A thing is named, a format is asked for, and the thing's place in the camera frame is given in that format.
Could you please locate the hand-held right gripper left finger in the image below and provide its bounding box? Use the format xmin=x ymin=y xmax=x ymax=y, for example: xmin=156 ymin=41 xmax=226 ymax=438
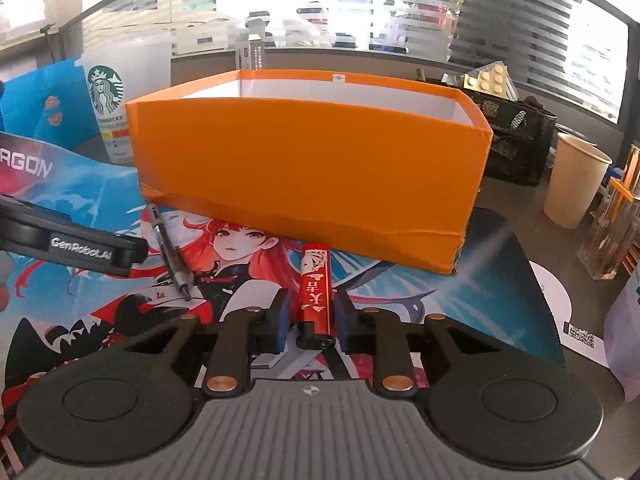
xmin=122 ymin=289 xmax=292 ymax=397

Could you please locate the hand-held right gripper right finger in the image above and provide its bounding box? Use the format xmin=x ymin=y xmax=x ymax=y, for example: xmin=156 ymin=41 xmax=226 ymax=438
xmin=333 ymin=291 xmax=493 ymax=396

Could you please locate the red patterned lighter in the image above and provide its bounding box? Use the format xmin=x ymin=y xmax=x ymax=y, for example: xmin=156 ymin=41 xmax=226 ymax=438
xmin=298 ymin=243 xmax=335 ymax=349

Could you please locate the black marker pen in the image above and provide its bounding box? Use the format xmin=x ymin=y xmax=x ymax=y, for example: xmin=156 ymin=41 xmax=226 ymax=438
xmin=147 ymin=203 xmax=194 ymax=304

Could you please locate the orange cardboard box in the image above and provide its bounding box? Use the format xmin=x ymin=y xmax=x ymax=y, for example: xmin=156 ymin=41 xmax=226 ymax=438
xmin=125 ymin=70 xmax=495 ymax=276

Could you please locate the printed anime desk mat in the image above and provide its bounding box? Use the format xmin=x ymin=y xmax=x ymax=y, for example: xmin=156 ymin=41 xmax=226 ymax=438
xmin=0 ymin=131 xmax=567 ymax=461

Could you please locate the clear plastic cup green logo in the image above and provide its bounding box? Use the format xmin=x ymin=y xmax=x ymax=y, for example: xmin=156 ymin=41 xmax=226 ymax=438
xmin=80 ymin=34 xmax=174 ymax=166

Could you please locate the blue paper bag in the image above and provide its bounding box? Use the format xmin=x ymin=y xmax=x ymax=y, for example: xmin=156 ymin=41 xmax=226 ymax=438
xmin=0 ymin=57 xmax=102 ymax=152

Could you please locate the white round paper card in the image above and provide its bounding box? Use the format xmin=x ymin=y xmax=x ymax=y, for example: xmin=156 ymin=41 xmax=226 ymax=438
xmin=529 ymin=259 xmax=619 ymax=369

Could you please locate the black mesh desk organizer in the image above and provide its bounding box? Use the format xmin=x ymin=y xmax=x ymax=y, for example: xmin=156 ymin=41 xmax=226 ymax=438
xmin=414 ymin=67 xmax=559 ymax=187

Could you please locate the small grey carton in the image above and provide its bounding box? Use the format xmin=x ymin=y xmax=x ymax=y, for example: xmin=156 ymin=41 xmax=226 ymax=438
xmin=234 ymin=17 xmax=266 ymax=74

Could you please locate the beige paper cup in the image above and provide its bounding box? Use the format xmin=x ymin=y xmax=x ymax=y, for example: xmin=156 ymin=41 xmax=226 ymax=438
xmin=543 ymin=132 xmax=614 ymax=230

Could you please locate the white plastic package bag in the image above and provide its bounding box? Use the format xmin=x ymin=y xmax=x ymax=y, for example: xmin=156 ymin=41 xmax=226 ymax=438
xmin=603 ymin=264 xmax=640 ymax=402

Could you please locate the yellow pill blister pack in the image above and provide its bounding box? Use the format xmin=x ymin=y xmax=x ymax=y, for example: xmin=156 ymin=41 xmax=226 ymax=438
xmin=462 ymin=62 xmax=517 ymax=99

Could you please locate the glass perfume bottle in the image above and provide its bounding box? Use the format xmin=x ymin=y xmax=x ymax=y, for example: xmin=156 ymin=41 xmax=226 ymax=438
xmin=579 ymin=144 xmax=640 ymax=281

